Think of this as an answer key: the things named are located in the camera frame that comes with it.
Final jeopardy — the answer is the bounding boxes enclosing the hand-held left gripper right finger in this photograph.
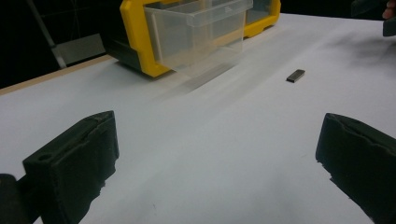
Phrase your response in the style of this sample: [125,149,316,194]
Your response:
[315,112,396,224]

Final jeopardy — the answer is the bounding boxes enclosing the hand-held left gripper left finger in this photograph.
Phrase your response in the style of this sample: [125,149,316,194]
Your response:
[21,110,120,224]

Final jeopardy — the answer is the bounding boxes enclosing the small dark metal block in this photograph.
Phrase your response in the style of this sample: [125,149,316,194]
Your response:
[286,68,306,84]

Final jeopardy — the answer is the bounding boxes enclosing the yellow organizer cabinet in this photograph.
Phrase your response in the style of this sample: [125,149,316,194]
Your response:
[104,0,282,78]

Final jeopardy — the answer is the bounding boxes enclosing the clear plastic drawer bin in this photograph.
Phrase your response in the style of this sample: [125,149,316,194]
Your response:
[143,0,254,78]

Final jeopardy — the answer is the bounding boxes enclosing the grey metal stand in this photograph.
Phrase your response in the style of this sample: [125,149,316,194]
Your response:
[26,0,106,70]

